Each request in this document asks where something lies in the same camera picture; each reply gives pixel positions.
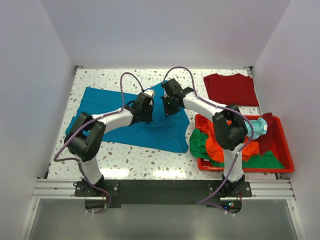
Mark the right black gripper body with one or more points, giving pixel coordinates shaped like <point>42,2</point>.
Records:
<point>171,97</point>

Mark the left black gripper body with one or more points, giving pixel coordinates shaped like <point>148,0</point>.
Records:
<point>150,107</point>

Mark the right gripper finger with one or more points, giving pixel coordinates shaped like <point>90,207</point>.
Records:
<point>167,106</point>
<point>174,110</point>

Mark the blue t shirt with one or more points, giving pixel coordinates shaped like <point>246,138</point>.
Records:
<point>163,133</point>

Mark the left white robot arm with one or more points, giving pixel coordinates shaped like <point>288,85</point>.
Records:
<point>85,137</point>

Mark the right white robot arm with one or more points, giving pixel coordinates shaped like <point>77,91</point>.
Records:
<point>228,126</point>

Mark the green t shirt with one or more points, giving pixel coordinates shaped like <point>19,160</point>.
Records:
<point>197,149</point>

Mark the folded dark red t shirt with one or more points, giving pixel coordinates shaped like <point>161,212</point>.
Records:
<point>231,89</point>

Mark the orange t shirt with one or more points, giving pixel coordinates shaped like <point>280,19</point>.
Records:
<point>214,152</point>

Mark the light teal t shirt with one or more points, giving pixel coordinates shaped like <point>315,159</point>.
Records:
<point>260,127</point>

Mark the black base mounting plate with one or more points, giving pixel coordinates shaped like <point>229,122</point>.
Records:
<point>118,192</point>

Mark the dark red crumpled shirt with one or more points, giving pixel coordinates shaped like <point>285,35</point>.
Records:
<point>265,141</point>

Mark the red plastic bin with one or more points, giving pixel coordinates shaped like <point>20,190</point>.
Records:
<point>278,147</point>

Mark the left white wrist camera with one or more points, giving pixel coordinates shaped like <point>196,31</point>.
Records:
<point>150,92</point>

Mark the aluminium frame rail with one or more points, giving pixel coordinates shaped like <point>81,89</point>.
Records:
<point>260,189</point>

